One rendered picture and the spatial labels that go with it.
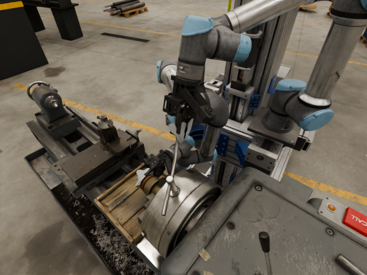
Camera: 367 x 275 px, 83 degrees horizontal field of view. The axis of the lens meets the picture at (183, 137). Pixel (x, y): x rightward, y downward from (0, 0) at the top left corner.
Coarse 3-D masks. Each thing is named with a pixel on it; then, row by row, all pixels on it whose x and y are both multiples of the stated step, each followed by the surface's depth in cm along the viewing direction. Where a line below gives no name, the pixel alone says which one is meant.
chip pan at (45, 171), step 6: (42, 156) 171; (30, 162) 166; (36, 162) 166; (42, 162) 166; (36, 168) 162; (42, 168) 162; (48, 168) 162; (42, 174) 157; (48, 174) 157; (54, 174) 157; (48, 180) 153; (54, 180) 153; (60, 180) 153; (48, 186) 149; (54, 186) 149; (66, 210) 136; (84, 234) 124
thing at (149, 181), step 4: (148, 176) 86; (152, 176) 87; (144, 180) 85; (148, 180) 84; (152, 180) 84; (156, 180) 84; (140, 184) 85; (144, 184) 84; (148, 184) 83; (152, 184) 81; (156, 184) 83; (140, 188) 87; (144, 188) 83; (148, 188) 82; (152, 188) 82; (156, 188) 82; (160, 188) 82; (144, 192) 84; (148, 192) 81; (152, 192) 82; (156, 192) 81
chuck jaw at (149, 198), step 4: (148, 196) 80; (152, 196) 80; (148, 200) 80; (144, 204) 77; (148, 204) 77; (144, 208) 78; (144, 212) 74; (140, 216) 73; (140, 220) 73; (144, 232) 71
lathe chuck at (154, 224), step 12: (192, 168) 79; (180, 180) 69; (192, 180) 70; (204, 180) 72; (180, 192) 66; (156, 204) 66; (168, 204) 64; (180, 204) 64; (144, 216) 67; (156, 216) 65; (168, 216) 63; (144, 228) 68; (156, 228) 64; (156, 240) 65
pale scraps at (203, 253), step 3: (204, 237) 54; (204, 240) 53; (204, 249) 52; (198, 252) 51; (201, 252) 51; (204, 252) 51; (201, 255) 50; (204, 255) 50; (207, 255) 50; (204, 258) 50; (207, 258) 50; (204, 270) 48; (204, 273) 48; (207, 273) 48; (210, 273) 48; (213, 273) 48
